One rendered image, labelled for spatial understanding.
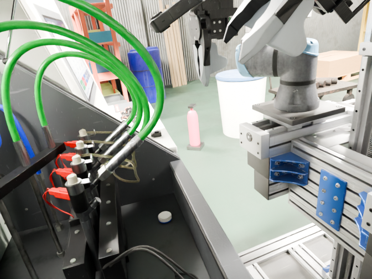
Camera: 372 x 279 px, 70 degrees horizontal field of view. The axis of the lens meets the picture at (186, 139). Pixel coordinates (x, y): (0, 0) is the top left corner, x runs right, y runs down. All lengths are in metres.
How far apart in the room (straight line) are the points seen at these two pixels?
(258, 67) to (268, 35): 0.68
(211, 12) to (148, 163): 0.49
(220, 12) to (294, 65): 0.44
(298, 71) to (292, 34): 0.64
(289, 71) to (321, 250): 1.01
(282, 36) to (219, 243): 0.40
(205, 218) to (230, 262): 0.13
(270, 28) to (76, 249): 0.49
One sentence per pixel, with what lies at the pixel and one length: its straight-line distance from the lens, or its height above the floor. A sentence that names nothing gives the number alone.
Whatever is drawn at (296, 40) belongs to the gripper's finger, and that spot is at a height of 1.32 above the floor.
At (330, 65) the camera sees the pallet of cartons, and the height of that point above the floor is 0.38.
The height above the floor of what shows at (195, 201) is 0.95.
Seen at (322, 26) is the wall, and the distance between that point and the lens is 9.24.
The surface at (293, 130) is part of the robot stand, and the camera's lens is 0.98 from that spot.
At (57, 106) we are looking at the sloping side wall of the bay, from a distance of 0.79.
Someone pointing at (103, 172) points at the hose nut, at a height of 1.13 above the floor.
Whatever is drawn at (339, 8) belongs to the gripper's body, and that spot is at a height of 1.35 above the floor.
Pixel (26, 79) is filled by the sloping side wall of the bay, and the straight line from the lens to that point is 0.79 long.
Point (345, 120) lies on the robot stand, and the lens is 1.15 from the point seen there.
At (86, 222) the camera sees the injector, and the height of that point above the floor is 1.03.
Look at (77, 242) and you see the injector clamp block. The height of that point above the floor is 0.98.
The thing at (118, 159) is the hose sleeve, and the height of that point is 1.15.
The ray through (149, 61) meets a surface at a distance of 0.44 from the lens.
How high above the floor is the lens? 1.35
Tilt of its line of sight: 23 degrees down
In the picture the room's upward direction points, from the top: 7 degrees counter-clockwise
